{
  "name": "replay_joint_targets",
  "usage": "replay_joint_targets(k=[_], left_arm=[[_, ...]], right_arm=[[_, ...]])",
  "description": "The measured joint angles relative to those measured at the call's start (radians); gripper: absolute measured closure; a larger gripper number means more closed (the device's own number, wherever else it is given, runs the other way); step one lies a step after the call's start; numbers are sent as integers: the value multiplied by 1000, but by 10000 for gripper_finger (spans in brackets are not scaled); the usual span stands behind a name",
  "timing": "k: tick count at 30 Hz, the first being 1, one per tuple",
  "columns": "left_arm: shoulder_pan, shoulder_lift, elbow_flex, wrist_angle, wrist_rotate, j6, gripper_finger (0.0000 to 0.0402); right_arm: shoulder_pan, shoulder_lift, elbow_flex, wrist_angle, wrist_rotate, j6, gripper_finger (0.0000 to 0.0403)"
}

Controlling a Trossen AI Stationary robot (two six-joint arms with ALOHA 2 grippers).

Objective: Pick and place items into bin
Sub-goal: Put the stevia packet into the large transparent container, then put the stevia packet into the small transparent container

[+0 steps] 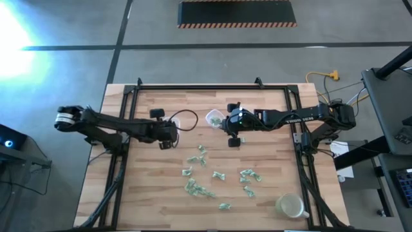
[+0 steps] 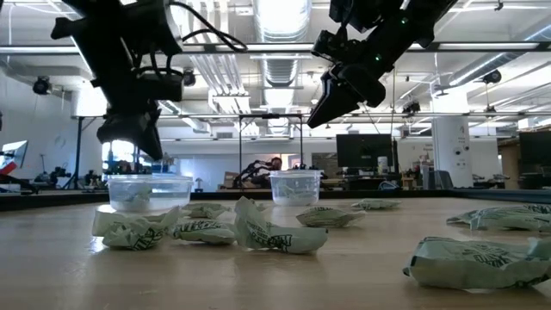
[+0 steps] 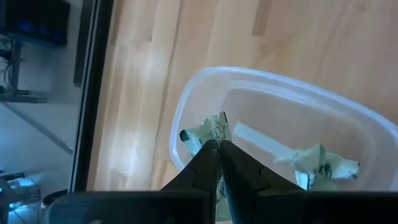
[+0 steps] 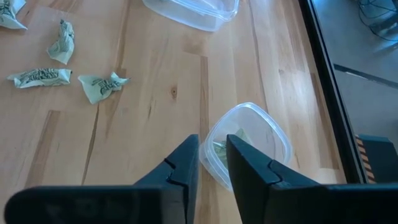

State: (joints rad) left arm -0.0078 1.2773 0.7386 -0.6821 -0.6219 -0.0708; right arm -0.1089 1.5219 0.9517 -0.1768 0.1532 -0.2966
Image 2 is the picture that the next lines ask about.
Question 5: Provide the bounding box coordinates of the silver ceiling air duct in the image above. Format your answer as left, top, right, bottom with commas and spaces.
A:
253, 0, 315, 87

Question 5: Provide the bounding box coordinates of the black computer monitor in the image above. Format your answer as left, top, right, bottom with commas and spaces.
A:
336, 133, 399, 170
518, 131, 551, 173

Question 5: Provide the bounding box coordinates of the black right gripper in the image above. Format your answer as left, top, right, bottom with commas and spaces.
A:
306, 64, 387, 129

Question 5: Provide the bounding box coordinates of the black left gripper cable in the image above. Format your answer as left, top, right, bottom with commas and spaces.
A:
170, 1, 249, 53

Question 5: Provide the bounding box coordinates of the large clear plastic container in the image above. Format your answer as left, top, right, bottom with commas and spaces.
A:
106, 173, 194, 213

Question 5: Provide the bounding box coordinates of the white building pillar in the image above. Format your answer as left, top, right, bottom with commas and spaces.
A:
431, 90, 474, 189

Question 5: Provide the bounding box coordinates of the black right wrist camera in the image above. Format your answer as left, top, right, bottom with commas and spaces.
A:
311, 28, 367, 65

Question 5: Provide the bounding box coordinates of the person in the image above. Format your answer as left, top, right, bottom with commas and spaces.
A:
265, 157, 284, 176

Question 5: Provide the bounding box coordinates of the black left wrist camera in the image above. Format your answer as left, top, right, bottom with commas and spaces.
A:
137, 71, 185, 103

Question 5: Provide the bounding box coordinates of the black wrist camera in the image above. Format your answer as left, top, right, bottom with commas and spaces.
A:
311, 28, 367, 65
137, 71, 185, 103

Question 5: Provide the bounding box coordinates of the tilted colourful screen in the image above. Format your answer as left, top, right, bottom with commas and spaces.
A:
0, 139, 29, 176

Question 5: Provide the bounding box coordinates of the small clear plastic container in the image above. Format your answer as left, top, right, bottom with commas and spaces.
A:
269, 169, 322, 207

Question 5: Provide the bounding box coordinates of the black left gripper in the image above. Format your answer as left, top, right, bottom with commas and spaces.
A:
92, 72, 164, 161

